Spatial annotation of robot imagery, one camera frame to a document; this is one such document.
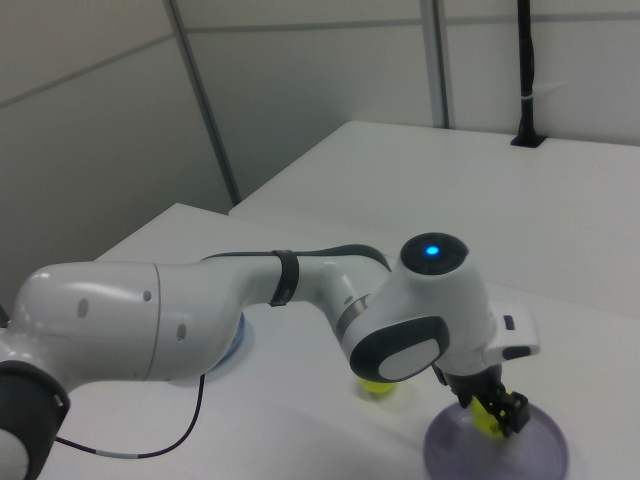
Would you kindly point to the tennis ball with black print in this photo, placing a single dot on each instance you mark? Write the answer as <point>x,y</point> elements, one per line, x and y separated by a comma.
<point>482,422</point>

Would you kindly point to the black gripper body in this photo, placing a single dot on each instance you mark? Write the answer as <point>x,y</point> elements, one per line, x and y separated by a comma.
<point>472,385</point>

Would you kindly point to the plain yellow tennis ball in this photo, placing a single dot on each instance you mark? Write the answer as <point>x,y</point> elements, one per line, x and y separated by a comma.
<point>375,387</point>

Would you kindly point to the purple plate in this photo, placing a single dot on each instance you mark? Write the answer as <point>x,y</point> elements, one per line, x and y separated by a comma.
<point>500,460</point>

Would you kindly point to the black pole with clamp base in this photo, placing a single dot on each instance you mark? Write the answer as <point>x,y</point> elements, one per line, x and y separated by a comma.
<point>526,100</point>

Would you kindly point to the blue plate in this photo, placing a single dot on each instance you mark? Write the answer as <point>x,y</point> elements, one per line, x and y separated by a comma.
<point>244,332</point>

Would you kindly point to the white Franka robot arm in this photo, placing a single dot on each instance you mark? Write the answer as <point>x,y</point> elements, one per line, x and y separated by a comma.
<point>125,320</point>

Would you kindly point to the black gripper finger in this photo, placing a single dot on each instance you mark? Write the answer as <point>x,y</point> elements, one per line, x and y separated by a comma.
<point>466,400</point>
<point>517,410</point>

